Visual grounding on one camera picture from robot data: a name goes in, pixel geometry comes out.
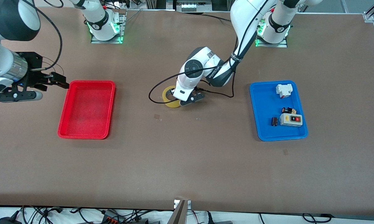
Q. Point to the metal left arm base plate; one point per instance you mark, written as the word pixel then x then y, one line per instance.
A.
pixel 270 45

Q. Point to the black power adapter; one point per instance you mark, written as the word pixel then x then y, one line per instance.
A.
pixel 8 221

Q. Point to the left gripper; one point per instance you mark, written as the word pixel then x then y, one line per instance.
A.
pixel 171 91

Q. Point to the white plastic electrical part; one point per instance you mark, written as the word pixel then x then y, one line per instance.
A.
pixel 283 90

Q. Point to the blue plastic tray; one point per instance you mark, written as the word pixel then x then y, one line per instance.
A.
pixel 269 124

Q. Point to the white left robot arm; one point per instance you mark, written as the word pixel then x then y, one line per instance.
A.
pixel 246 15

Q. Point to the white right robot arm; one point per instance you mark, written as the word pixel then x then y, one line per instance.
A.
pixel 0 62

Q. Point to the red plastic tray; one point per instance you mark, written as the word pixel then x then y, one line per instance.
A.
pixel 87 109

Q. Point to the black red push button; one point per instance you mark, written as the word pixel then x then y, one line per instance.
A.
pixel 288 110

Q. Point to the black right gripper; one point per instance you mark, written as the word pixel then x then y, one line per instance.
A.
pixel 34 63

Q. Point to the yellow tape roll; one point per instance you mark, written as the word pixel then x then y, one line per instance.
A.
pixel 168 104

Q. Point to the aluminium profile post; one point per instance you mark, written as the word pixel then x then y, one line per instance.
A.
pixel 180 213

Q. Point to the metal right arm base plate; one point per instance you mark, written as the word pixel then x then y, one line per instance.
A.
pixel 122 28

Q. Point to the brownish tape scrap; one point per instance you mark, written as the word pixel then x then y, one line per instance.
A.
pixel 157 116

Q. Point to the black cylindrical capacitor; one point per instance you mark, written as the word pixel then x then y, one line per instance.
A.
pixel 274 121

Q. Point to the grey switch box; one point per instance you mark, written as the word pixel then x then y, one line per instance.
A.
pixel 291 120

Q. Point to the orange power strip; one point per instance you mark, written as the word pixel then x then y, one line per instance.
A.
pixel 112 217

